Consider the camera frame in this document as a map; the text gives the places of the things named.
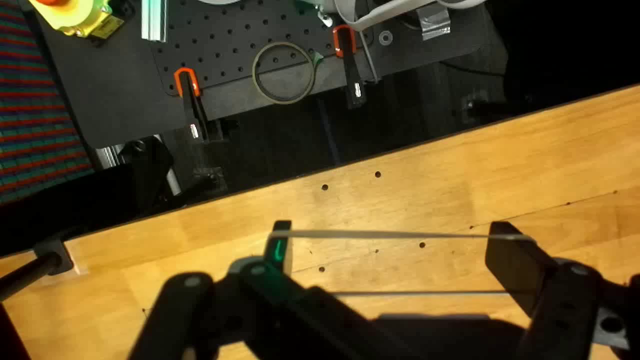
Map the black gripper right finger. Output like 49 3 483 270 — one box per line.
484 220 640 360

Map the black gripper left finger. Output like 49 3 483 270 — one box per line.
128 217 403 360

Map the orange and black clamp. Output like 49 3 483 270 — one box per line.
172 66 227 144
330 24 370 111

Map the black tripod stand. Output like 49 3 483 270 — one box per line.
0 239 75 303

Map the black perforated breadboard plate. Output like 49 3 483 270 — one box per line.
149 0 377 122

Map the silver aluminium extrusion bar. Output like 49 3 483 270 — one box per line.
141 0 170 44

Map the olive tape roll ring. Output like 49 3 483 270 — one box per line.
251 39 316 107

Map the silver metal bracket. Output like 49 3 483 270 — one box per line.
419 7 454 44

